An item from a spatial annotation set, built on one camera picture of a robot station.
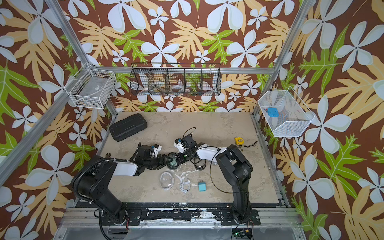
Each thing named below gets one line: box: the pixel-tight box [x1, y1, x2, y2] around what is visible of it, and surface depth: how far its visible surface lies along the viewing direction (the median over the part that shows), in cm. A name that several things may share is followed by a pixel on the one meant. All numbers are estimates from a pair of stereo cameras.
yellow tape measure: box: [234, 137, 245, 146], surface depth 103 cm
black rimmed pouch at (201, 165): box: [194, 159, 207, 171], surface depth 92 cm
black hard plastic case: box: [109, 113, 148, 142], surface depth 107 cm
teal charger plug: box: [198, 180, 207, 192], surface depth 84 cm
